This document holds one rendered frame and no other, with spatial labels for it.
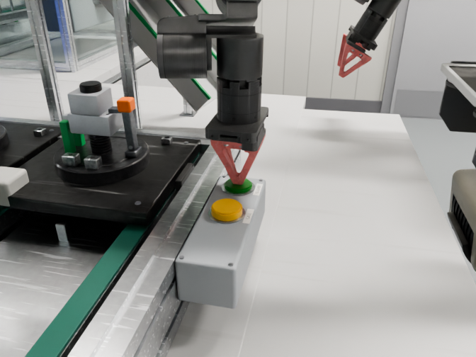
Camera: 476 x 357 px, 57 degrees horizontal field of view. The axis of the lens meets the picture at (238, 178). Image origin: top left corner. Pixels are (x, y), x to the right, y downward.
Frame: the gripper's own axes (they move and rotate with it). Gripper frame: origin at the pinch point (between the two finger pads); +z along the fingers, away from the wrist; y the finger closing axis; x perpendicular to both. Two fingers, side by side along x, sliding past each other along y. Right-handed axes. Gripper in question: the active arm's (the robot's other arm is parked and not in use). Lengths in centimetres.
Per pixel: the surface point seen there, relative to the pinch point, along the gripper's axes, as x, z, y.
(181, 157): -10.4, 0.6, -5.9
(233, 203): 0.8, 0.4, 6.1
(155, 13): -25.8, -16.6, -36.3
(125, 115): -16.5, -7.6, -0.7
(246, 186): 1.4, 0.8, 0.5
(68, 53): -81, 5, -87
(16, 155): -36.4, 1.0, -0.9
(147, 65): -69, 18, -127
